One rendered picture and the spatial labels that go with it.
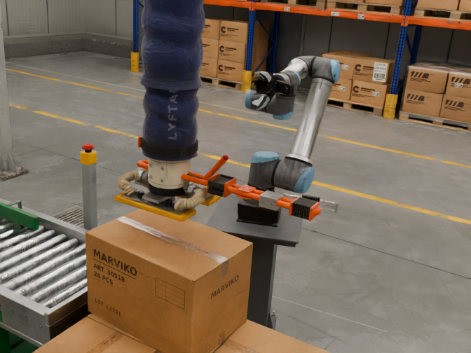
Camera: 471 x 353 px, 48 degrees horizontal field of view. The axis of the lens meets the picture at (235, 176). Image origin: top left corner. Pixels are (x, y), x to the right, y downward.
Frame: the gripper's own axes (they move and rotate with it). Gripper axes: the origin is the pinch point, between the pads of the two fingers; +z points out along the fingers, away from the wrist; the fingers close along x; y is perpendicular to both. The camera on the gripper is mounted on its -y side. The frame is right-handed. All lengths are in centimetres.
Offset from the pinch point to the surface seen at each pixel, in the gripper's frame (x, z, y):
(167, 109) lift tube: -5.5, 32.4, 21.5
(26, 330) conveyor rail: -112, 59, 77
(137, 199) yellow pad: -44, 36, 33
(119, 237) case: -63, 36, 42
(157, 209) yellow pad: -45, 37, 22
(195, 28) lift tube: 24.1, 25.5, 14.9
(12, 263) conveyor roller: -104, 32, 119
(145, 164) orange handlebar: -33, 25, 37
